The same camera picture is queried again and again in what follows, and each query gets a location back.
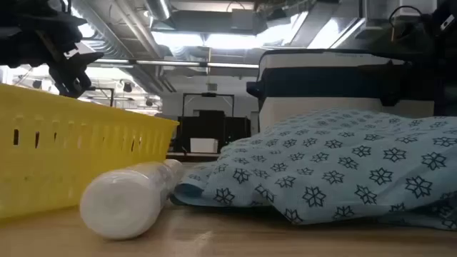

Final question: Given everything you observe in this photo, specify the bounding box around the light blue star-patterned cloth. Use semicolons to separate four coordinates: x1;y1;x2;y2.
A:
170;109;457;231

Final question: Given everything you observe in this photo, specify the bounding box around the yellow slotted plastic basket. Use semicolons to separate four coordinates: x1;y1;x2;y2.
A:
0;83;180;219

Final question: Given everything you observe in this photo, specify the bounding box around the black equipment stand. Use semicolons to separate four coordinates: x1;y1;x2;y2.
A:
174;91;252;155

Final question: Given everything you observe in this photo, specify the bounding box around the white roll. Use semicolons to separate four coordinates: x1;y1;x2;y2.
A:
162;158;185;193

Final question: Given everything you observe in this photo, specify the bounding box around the white cylindrical plastic bottle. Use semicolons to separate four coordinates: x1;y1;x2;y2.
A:
79;161;173;241

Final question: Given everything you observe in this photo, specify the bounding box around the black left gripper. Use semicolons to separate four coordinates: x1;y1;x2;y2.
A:
0;0;105;99

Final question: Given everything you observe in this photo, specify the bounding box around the small white box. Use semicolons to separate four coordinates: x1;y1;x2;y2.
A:
189;138;219;154

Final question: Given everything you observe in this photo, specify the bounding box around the long ceiling light bar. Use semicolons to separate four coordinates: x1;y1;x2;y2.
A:
87;58;260;70

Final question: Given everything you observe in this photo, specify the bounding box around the white and black cooler box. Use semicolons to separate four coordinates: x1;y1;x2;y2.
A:
246;49;436;133

